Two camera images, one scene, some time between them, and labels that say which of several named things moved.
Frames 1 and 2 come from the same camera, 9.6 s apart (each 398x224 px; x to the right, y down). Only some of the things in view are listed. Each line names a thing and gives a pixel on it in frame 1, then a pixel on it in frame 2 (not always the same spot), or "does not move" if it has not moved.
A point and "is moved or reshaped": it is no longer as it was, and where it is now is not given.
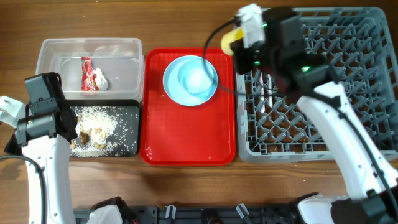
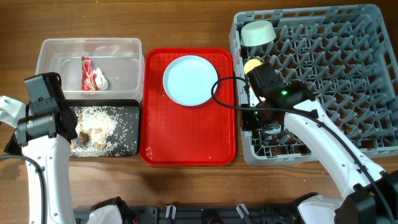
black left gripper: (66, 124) does not move
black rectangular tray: (106, 127) does not move
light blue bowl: (191, 80) -> (276, 130)
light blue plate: (178, 94) does not move
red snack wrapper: (88, 78) does not move
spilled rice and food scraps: (105, 131) does not move
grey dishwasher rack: (359, 46) does not move
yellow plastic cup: (230, 37) is moved or reshaped
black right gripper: (239, 54) -> (247, 123)
